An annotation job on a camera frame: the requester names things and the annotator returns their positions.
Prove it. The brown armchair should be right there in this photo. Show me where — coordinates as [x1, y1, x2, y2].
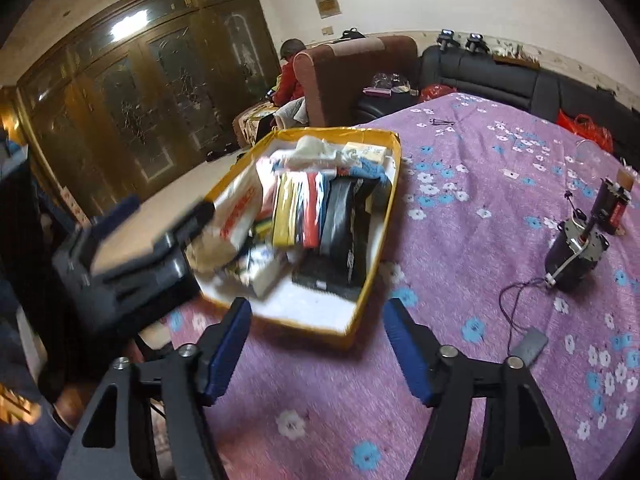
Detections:
[235, 35, 418, 148]

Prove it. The teal knit cloth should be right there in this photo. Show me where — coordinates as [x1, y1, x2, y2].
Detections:
[350, 160, 393, 182]

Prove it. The dark wooden cabinet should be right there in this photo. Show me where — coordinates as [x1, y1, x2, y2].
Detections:
[0, 0, 283, 221]

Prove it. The pile of clothes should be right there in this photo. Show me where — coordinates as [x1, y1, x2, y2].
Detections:
[274, 97, 307, 128]

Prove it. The grey adapter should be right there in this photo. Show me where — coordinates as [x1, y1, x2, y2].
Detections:
[509, 327, 548, 361]

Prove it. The colourful sponge pack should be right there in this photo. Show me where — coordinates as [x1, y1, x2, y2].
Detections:
[272, 170, 331, 250]

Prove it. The black cable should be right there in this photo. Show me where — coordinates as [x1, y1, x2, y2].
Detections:
[499, 280, 551, 356]

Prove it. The black leather sofa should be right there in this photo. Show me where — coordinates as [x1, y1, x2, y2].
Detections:
[355, 45, 640, 131]

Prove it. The black packet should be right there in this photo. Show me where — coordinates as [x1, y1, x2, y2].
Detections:
[292, 177, 382, 291]

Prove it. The beige tissue pack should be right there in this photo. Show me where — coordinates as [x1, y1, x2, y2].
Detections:
[342, 142, 388, 163]

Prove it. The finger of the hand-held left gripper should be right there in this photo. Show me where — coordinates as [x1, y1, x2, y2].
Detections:
[87, 195, 144, 241]
[152, 203, 216, 261]

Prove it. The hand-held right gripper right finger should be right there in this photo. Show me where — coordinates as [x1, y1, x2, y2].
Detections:
[382, 297, 576, 480]

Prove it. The black motor device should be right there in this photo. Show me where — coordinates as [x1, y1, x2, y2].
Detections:
[544, 210, 612, 293]

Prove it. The clear plastic bag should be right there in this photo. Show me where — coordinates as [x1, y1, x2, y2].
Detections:
[372, 72, 413, 92]

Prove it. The red plastic bag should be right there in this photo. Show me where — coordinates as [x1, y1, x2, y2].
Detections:
[419, 84, 458, 104]
[556, 109, 613, 153]

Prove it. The purple floral blanket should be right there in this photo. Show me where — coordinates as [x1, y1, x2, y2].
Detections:
[140, 91, 640, 480]

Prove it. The wooden tray with clutter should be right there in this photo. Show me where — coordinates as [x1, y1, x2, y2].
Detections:
[492, 45, 541, 68]

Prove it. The person's dark clothing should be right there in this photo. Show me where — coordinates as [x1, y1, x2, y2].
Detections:
[0, 305, 76, 480]

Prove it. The white red-printed plastic bag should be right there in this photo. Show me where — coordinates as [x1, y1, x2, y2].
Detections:
[187, 157, 273, 273]

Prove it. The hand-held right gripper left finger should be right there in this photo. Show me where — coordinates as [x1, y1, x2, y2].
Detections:
[56, 297, 253, 480]

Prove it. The yellow cardboard box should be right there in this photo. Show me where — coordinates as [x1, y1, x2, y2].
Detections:
[192, 127, 403, 351]

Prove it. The floral seat cover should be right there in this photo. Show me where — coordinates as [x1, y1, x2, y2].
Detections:
[232, 100, 281, 148]

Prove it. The red black module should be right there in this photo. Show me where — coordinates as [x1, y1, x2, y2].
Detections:
[591, 170, 640, 236]

